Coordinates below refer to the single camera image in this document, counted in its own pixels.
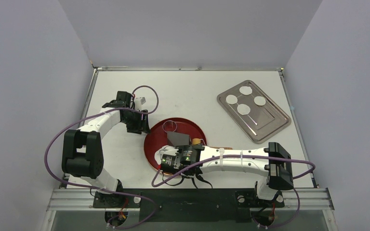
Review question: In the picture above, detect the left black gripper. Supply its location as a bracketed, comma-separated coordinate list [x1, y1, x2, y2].
[122, 109, 150, 135]

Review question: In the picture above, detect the wooden dough roller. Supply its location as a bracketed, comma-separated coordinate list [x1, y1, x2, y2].
[191, 138, 233, 150]

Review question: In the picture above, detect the round red lacquer tray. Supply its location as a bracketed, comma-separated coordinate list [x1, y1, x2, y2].
[144, 117, 207, 170]

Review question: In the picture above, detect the round metal cutter ring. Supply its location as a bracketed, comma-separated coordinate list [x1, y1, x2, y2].
[162, 119, 178, 133]

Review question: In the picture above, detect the white dough piece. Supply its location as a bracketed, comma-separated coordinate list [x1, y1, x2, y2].
[154, 145, 178, 165]

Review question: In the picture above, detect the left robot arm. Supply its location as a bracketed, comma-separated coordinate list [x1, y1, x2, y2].
[62, 91, 150, 207]

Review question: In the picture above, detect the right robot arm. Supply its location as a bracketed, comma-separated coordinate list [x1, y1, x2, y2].
[154, 142, 294, 206]

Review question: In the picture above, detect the white dumpling wrapper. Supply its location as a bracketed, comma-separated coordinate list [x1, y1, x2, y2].
[225, 95, 238, 105]
[254, 96, 266, 106]
[239, 86, 252, 95]
[237, 104, 251, 116]

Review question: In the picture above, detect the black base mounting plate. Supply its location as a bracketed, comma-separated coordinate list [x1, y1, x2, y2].
[92, 188, 285, 223]

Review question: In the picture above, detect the rectangular steel tray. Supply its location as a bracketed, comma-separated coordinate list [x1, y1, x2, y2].
[217, 80, 291, 144]

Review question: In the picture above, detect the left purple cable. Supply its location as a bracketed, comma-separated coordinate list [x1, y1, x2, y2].
[44, 85, 159, 231]

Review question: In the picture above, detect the aluminium frame rail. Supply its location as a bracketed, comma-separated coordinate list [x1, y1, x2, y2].
[47, 188, 334, 211]

